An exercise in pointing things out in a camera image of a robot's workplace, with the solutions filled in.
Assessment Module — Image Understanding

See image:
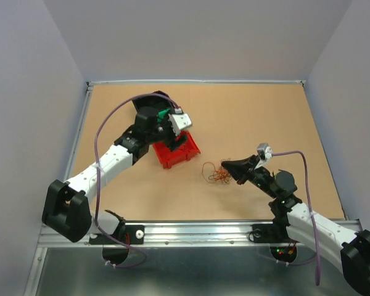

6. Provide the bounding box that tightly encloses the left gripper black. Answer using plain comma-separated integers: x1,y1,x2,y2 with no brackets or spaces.
146,109,187,152

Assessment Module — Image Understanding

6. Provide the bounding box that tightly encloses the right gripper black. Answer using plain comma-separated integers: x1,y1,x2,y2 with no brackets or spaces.
220,155,278,199

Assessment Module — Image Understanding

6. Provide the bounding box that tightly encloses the green plastic bin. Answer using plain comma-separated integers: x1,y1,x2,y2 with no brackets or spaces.
157,109,170,122

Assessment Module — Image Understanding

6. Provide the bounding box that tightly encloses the orange cable tangle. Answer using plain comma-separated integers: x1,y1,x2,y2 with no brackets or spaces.
208,165,234,185

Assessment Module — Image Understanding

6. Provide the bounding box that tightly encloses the red plastic bin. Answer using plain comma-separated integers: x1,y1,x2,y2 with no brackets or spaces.
152,131,200,169

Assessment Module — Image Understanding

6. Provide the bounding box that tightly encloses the black plastic bin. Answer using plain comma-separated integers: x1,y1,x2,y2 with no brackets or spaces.
132,91,175,117

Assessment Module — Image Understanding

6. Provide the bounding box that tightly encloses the grey cable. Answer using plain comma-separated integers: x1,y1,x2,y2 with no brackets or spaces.
202,160,223,183

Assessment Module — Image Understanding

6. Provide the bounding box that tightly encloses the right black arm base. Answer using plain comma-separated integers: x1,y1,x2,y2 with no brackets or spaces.
248,223,292,244

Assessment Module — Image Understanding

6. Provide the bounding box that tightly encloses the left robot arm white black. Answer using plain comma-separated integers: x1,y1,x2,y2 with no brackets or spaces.
42,107,192,243

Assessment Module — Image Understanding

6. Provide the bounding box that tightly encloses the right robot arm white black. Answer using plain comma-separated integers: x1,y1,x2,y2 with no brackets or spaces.
221,155,370,295

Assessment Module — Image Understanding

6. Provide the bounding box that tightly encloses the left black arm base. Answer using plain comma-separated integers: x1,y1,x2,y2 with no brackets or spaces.
89,210,145,245

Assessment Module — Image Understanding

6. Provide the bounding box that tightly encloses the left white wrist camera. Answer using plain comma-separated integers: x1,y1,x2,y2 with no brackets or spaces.
168,108,192,136

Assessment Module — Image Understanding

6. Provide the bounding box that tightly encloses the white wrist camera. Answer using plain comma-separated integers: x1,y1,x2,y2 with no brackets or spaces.
168,108,192,136
257,142,273,161

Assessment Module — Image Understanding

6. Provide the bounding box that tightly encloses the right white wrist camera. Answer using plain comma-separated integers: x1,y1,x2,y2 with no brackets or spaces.
257,142,273,161

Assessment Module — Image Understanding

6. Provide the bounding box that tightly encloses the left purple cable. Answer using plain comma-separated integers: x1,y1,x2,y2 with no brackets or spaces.
94,93,181,268

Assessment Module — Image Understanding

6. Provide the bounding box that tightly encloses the purple cable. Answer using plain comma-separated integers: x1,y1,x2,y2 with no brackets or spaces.
94,93,181,268
270,150,323,286

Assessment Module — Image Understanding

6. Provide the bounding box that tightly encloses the aluminium front rail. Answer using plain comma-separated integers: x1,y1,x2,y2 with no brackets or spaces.
38,219,363,247

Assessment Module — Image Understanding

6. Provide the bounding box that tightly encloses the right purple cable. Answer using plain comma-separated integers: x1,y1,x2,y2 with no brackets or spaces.
270,150,323,286

